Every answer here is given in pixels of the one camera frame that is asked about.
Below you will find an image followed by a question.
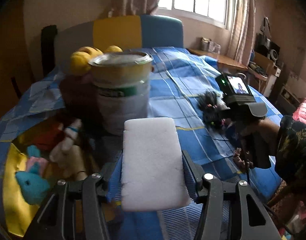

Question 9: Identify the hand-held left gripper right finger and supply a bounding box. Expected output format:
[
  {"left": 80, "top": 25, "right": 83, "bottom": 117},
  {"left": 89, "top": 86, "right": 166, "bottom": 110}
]
[{"left": 181, "top": 150, "right": 282, "bottom": 240}]

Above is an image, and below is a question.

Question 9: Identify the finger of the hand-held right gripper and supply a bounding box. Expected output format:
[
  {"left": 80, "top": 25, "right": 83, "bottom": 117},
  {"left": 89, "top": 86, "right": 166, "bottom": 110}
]
[{"left": 205, "top": 107, "right": 234, "bottom": 127}]

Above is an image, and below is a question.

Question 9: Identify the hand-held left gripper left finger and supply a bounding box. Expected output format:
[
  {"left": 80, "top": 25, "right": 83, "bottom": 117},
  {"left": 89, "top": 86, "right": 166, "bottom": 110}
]
[{"left": 23, "top": 152, "right": 125, "bottom": 240}]

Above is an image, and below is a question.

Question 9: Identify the black beaded hair piece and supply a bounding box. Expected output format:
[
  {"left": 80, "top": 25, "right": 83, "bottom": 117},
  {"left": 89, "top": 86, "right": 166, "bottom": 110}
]
[{"left": 198, "top": 91, "right": 231, "bottom": 130}]

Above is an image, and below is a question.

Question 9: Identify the pink scrunchie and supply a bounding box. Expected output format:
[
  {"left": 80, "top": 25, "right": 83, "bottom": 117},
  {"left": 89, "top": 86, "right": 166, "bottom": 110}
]
[{"left": 233, "top": 147, "right": 256, "bottom": 172}]

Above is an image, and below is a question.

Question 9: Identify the white sponge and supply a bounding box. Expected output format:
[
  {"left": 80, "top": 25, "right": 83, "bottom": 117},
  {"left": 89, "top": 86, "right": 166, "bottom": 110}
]
[{"left": 120, "top": 117, "right": 191, "bottom": 212}]

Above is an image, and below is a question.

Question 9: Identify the white striped sock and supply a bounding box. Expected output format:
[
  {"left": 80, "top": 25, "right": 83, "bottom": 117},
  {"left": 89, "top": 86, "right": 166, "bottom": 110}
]
[{"left": 63, "top": 119, "right": 83, "bottom": 147}]

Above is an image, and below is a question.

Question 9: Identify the red cloth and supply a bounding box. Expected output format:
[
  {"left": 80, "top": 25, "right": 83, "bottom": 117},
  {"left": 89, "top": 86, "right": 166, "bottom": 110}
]
[{"left": 30, "top": 121, "right": 68, "bottom": 153}]

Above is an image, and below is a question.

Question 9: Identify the pink white hair bow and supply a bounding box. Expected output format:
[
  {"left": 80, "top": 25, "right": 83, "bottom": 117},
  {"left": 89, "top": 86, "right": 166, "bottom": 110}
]
[{"left": 26, "top": 156, "right": 48, "bottom": 173}]

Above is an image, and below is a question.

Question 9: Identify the blue plush toy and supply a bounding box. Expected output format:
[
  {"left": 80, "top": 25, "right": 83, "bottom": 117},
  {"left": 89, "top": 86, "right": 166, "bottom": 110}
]
[{"left": 15, "top": 145, "right": 51, "bottom": 204}]

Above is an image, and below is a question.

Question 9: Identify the gold metal tray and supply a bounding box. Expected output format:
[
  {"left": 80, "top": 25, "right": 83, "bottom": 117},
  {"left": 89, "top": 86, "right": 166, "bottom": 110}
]
[{"left": 1, "top": 120, "right": 125, "bottom": 235}]

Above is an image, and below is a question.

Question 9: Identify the person's right forearm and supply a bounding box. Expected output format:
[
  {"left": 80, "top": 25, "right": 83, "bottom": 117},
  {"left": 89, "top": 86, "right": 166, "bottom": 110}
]
[{"left": 253, "top": 115, "right": 306, "bottom": 188}]

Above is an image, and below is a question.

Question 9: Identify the blue checked bedsheet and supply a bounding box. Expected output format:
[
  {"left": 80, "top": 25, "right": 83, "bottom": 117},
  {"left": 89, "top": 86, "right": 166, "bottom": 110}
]
[{"left": 0, "top": 46, "right": 285, "bottom": 240}]

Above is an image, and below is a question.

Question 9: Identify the brown patterned cloth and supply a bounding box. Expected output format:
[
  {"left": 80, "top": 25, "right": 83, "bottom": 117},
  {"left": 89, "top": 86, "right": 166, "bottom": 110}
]
[{"left": 267, "top": 180, "right": 306, "bottom": 230}]

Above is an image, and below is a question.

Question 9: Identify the wooden desk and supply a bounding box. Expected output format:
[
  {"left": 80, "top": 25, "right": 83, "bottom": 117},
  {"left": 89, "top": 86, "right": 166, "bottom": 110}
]
[{"left": 188, "top": 47, "right": 249, "bottom": 72}]

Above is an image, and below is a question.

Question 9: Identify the pink cloth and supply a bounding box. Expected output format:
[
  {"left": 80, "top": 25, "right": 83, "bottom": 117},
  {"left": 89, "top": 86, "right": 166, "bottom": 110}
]
[{"left": 292, "top": 97, "right": 306, "bottom": 128}]

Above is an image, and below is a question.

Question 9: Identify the white low cabinet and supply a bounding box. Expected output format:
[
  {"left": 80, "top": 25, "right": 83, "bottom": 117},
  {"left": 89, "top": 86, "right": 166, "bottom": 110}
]
[{"left": 278, "top": 85, "right": 302, "bottom": 106}]

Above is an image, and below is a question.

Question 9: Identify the wooden chair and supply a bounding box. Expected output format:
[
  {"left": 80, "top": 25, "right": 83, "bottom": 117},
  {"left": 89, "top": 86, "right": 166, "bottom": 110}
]
[{"left": 248, "top": 52, "right": 279, "bottom": 98}]

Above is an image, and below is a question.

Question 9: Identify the white powder can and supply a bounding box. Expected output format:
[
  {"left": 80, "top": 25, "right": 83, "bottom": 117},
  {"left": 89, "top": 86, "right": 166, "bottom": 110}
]
[{"left": 89, "top": 51, "right": 153, "bottom": 135}]

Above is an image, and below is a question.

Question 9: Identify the black appliance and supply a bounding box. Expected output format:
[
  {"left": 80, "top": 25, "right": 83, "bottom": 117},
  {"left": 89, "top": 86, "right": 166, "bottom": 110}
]
[{"left": 254, "top": 34, "right": 280, "bottom": 55}]

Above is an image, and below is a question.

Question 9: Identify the maroon cardboard box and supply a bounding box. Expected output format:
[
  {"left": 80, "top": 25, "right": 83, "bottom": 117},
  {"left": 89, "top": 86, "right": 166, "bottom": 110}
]
[{"left": 59, "top": 74, "right": 103, "bottom": 133}]

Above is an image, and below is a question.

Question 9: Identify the grey yellow blue headboard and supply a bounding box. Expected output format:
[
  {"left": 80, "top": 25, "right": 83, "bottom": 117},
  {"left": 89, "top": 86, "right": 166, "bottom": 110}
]
[{"left": 54, "top": 15, "right": 185, "bottom": 55}]

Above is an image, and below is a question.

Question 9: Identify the yellow plush toy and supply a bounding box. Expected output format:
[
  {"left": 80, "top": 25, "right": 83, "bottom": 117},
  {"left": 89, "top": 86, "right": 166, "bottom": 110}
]
[{"left": 70, "top": 45, "right": 155, "bottom": 76}]

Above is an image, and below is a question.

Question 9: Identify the black rolled mat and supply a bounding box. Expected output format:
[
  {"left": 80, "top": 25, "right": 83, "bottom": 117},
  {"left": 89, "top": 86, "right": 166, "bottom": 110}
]
[{"left": 41, "top": 25, "right": 58, "bottom": 77}]

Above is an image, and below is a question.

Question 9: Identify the wooden wardrobe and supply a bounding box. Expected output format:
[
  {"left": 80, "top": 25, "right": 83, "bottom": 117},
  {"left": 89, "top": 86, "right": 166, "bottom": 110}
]
[{"left": 0, "top": 0, "right": 43, "bottom": 125}]

